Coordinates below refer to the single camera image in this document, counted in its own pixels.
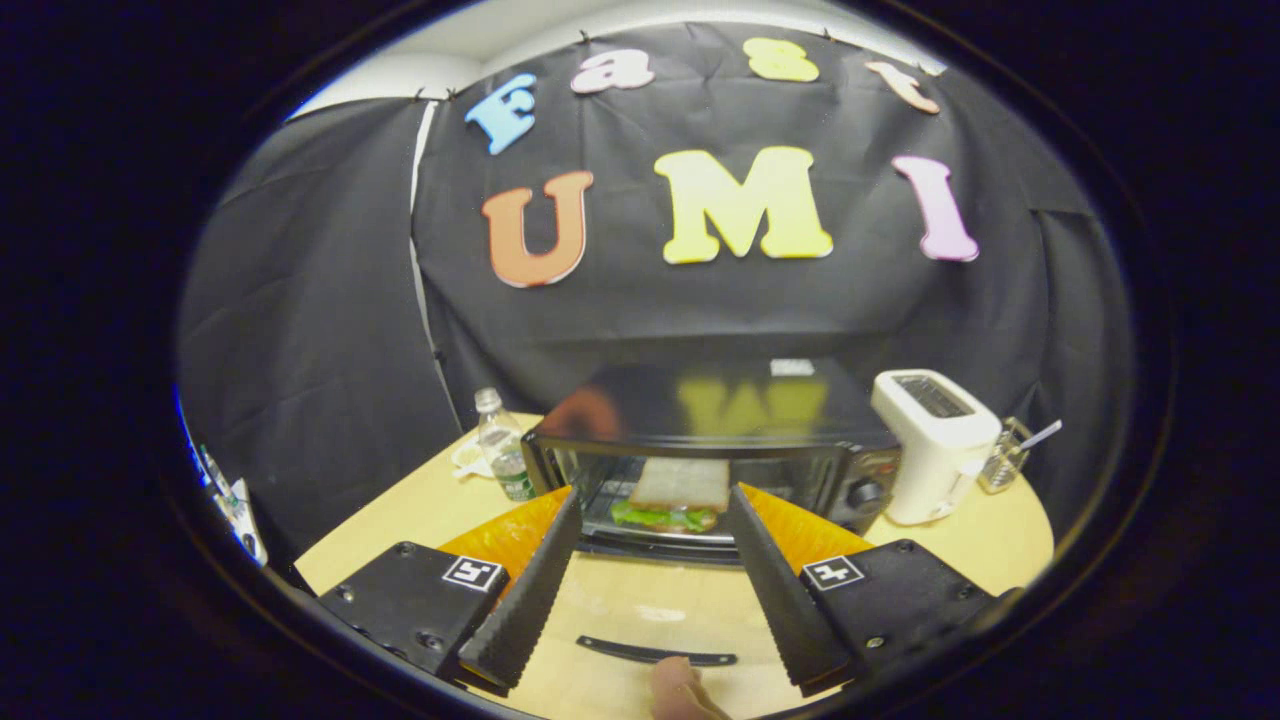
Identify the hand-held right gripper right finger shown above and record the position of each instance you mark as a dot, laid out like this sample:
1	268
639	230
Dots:
785	605

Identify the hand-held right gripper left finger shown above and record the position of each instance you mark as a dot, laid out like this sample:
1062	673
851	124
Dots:
530	605

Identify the lettuce sandwich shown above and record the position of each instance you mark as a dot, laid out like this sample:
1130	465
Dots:
680	485

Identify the black electric oven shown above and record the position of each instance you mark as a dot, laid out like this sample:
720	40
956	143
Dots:
700	410

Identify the clear plastic water bottle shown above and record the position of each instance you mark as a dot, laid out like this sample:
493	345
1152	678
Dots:
505	450

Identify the small white object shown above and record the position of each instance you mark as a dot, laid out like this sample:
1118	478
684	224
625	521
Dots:
466	458

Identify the white toaster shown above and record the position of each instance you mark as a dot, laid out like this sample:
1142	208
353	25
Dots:
930	450

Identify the clear glass utensil holder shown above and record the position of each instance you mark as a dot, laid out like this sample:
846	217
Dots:
1002	460

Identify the black backdrop cloth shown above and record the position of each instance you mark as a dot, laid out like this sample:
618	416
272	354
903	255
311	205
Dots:
650	310

